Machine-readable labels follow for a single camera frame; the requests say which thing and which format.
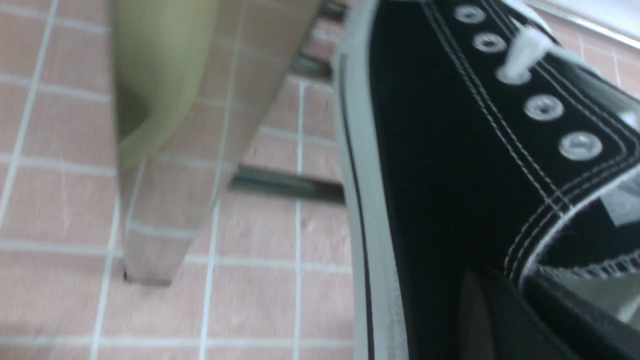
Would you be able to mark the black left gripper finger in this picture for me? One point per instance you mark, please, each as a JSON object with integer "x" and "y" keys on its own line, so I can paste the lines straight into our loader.
{"x": 495, "y": 323}

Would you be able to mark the black canvas sneaker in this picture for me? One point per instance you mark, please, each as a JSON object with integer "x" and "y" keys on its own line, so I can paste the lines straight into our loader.
{"x": 470, "y": 138}

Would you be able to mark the steel shoe rack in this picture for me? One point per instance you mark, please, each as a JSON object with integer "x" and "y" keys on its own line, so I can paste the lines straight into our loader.
{"x": 187, "y": 113}

